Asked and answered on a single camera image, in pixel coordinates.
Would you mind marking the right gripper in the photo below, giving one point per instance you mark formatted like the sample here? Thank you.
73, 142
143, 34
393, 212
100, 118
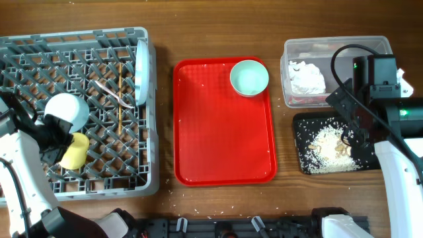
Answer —
342, 100

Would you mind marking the green bowl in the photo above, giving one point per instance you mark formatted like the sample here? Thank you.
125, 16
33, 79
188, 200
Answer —
249, 78

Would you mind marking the large light blue plate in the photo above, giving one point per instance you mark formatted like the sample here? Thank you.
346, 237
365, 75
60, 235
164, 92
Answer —
141, 73

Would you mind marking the yellow cup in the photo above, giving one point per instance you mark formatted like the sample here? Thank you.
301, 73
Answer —
76, 154

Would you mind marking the white napkin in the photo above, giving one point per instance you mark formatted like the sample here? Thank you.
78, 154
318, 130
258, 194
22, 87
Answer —
306, 78

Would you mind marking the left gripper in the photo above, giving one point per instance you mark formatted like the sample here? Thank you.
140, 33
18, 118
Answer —
53, 155

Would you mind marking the leftover rice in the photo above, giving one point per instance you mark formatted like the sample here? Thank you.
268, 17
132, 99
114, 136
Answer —
320, 148

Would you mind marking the white plastic fork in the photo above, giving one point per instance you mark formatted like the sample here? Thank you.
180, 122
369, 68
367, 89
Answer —
109, 92

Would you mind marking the wooden chopstick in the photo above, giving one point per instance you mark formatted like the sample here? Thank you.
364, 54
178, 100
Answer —
120, 95

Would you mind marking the black waste tray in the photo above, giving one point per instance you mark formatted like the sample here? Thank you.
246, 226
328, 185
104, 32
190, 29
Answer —
365, 156

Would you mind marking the clear plastic bin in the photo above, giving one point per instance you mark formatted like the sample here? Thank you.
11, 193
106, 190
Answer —
319, 51

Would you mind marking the grey dishwasher rack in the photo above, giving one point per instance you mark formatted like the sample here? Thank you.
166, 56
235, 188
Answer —
40, 66

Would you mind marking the red snack wrapper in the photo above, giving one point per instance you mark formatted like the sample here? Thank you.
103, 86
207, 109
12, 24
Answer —
308, 100

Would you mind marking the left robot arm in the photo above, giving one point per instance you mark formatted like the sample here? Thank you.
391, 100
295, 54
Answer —
34, 210

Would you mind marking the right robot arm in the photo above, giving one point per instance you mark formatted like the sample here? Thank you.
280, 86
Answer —
400, 158

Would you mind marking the small light blue bowl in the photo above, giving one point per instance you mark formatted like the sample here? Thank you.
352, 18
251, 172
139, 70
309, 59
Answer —
70, 108

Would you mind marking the red serving tray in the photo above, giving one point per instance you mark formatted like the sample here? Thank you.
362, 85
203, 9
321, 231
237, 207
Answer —
220, 137

